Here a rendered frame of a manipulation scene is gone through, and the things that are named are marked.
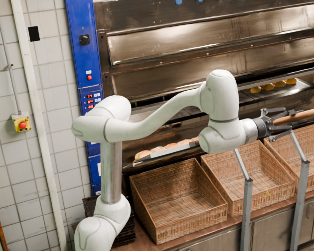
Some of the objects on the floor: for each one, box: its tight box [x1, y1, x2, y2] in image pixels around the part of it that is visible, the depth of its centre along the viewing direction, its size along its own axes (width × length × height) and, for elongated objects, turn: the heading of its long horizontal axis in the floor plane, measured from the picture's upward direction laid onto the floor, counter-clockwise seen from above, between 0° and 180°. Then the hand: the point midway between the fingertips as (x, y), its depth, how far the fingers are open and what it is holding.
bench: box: [71, 144, 314, 251], centre depth 332 cm, size 56×242×58 cm, turn 119°
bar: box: [133, 124, 311, 251], centre depth 295 cm, size 31×127×118 cm, turn 119°
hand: (295, 117), depth 160 cm, fingers closed on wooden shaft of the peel, 3 cm apart
